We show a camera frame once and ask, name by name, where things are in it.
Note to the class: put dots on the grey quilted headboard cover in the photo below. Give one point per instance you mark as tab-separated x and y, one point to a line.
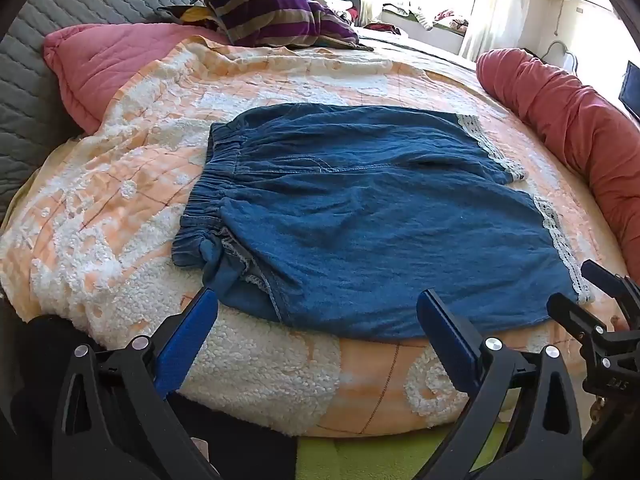
45	30

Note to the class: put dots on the pile of clothes on windowsill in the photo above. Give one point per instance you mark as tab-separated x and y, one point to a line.
400	10

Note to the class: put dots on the white chair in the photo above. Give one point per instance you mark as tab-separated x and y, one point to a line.
560	55

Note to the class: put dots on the pink quilted pillow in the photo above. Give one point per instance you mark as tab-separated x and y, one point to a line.
95	65

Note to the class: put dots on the orange and white fleece blanket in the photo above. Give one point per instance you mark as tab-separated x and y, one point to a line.
150	170

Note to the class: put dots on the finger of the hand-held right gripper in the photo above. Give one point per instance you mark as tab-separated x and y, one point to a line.
607	280
570	312

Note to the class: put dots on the purple striped cloth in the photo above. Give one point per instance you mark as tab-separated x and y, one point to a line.
280	15

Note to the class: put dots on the black monitor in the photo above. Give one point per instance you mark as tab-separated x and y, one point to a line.
631	90

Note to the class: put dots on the green cloth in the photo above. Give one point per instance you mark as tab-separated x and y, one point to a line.
375	460

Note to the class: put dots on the red rolled duvet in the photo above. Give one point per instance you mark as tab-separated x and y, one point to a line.
575	110

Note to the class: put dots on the white curtain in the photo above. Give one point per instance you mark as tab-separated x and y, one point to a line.
495	10

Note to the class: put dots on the blue denim pants lace trim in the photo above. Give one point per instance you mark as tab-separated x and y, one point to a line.
370	220

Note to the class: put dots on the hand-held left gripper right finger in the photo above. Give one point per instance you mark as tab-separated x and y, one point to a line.
450	331

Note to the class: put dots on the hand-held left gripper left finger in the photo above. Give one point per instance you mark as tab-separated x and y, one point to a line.
189	336

